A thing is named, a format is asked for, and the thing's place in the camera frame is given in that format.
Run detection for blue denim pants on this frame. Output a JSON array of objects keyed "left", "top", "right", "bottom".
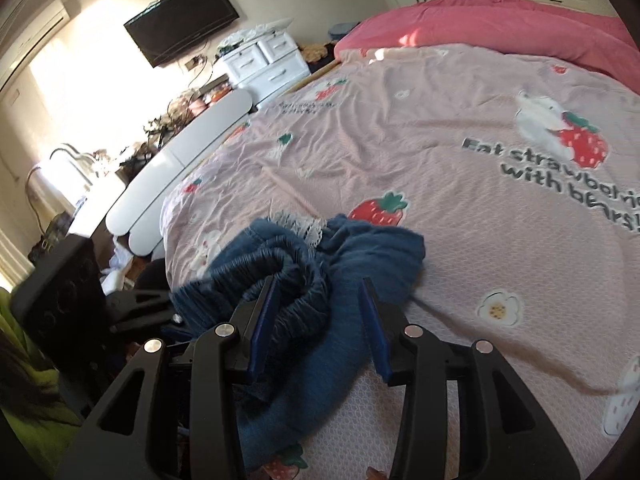
[{"left": 171, "top": 214, "right": 425, "bottom": 470}]

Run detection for white curved footboard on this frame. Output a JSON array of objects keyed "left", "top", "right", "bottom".
[{"left": 106, "top": 90, "right": 253, "bottom": 257}]

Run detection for cluttered desk items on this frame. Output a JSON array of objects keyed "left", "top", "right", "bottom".
[{"left": 116, "top": 74, "right": 232, "bottom": 183}]

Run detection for pink strawberry print bedsheet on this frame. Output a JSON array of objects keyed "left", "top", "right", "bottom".
[{"left": 160, "top": 44, "right": 639, "bottom": 477}]

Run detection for white drawer cabinet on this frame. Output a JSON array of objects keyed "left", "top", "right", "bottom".
[{"left": 219, "top": 30, "right": 310, "bottom": 108}]

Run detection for clothes pile beside bed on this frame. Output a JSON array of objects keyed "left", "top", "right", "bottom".
[{"left": 297, "top": 22, "right": 359, "bottom": 74}]

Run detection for pink quilt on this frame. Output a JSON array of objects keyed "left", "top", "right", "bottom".
[{"left": 334, "top": 0, "right": 639, "bottom": 92}]

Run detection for black wall television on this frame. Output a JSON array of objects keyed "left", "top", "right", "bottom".
[{"left": 124, "top": 0, "right": 240, "bottom": 67}]

